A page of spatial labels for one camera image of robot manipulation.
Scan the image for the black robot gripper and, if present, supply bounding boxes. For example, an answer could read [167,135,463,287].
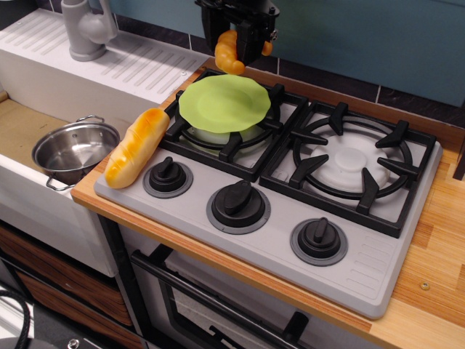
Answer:
[195,0,280,63]

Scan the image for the orange toy croissant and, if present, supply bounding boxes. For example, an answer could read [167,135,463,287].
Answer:
[214,29,274,76]

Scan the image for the light green plastic plate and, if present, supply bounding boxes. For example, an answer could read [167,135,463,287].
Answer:
[179,74,271,134]

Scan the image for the toy bread loaf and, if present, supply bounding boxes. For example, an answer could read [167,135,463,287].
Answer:
[104,108,170,189]

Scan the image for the white toy sink unit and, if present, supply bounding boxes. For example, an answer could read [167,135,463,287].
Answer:
[1,9,206,277]

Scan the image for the small steel pot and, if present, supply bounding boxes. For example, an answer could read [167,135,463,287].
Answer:
[31,115,120,191]

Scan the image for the white left burner cap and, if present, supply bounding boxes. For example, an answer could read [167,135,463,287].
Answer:
[187,126,269,153]

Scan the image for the white burner cap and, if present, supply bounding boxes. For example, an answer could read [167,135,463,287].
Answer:
[310,124,390,193]
[187,126,269,153]

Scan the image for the black left burner grate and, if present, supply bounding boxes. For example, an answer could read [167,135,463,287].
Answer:
[161,69,310,181]

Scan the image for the black burner grate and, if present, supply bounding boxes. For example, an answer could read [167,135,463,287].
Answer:
[259,102,442,238]
[161,69,310,181]

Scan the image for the grey toy faucet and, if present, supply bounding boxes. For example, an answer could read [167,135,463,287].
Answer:
[61,0,118,62]

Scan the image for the black right burner grate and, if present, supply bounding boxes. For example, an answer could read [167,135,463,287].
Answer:
[259,102,442,238]

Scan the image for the black left stove knob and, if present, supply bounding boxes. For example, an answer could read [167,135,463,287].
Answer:
[143,156,193,199]

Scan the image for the black stove knob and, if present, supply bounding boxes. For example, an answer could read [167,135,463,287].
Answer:
[143,156,193,199]
[290,217,349,267]
[206,180,271,235]

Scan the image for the white right burner cap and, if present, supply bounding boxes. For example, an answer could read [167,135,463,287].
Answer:
[310,124,390,193]

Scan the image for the black middle stove knob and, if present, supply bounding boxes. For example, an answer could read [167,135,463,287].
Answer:
[206,180,271,235]

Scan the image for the grey toy stove top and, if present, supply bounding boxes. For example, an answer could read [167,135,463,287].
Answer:
[94,101,442,318]

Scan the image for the black right stove knob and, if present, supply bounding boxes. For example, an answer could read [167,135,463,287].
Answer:
[290,217,349,267]

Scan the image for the toy oven door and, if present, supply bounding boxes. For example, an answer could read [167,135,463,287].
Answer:
[125,241,373,348]

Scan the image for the wooden drawer fronts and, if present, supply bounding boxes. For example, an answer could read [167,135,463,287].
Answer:
[1,222,142,348]

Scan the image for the black braided cable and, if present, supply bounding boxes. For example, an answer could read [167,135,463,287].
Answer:
[0,289,35,349]

